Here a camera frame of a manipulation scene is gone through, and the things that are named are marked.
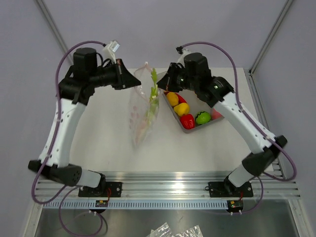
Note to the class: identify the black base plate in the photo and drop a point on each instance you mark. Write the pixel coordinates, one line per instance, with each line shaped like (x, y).
(221, 189)
(111, 189)

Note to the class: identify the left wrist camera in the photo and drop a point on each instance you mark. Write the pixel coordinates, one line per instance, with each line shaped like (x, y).
(112, 48)

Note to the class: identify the crumpled clear plastic bag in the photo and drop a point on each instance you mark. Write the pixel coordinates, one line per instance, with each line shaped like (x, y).
(162, 231)

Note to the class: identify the clear plastic food bin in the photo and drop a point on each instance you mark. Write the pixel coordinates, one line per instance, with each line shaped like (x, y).
(196, 106)

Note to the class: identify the aluminium frame post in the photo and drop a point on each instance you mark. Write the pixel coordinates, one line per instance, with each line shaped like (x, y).
(271, 35)
(52, 26)

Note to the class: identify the orange tangerine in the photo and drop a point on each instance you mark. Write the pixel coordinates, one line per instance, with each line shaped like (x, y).
(172, 98)

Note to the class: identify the green celery bunch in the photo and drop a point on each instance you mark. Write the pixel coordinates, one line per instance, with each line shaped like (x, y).
(152, 111)

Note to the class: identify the red bell pepper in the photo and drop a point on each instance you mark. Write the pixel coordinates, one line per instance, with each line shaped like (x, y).
(187, 121)

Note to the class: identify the red chili pepper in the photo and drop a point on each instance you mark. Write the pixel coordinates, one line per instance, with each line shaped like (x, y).
(181, 99)

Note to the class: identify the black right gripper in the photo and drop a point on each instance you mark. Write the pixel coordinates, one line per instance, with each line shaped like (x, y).
(169, 84)

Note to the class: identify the pink peach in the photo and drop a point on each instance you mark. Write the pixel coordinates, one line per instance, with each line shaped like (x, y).
(215, 114)

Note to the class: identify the green toy watermelon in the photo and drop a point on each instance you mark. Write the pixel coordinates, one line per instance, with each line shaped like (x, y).
(202, 117)

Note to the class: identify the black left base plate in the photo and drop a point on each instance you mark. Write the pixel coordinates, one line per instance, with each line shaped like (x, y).
(111, 189)

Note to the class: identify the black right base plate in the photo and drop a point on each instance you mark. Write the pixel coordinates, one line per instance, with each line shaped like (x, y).
(221, 189)

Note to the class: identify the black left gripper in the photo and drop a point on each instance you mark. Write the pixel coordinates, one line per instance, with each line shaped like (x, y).
(128, 80)

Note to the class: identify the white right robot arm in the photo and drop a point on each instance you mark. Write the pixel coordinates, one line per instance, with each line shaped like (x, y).
(264, 146)

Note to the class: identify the right aluminium frame post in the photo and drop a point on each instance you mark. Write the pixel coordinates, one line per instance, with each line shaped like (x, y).
(271, 35)

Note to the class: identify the left small circuit board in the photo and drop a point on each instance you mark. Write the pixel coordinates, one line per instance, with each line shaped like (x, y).
(101, 203)

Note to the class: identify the yellow bell pepper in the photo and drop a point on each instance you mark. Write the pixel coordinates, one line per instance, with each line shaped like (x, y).
(182, 109)

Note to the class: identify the small circuit board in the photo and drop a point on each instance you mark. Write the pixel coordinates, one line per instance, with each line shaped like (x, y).
(236, 204)
(101, 203)

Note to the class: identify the right small circuit board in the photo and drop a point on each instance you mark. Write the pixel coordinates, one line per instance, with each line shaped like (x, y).
(236, 204)

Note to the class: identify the aluminium mounting rail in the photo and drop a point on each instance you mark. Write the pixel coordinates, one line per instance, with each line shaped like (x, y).
(190, 185)

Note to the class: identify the left aluminium frame post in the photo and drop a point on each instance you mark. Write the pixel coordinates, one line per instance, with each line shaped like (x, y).
(52, 26)

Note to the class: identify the clear zip top bag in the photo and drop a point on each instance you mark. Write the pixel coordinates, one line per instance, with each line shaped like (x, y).
(138, 105)

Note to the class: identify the white slotted cable duct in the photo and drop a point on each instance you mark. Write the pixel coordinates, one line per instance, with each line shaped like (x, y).
(140, 204)

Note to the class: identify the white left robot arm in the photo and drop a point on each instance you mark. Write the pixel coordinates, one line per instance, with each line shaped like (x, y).
(75, 89)

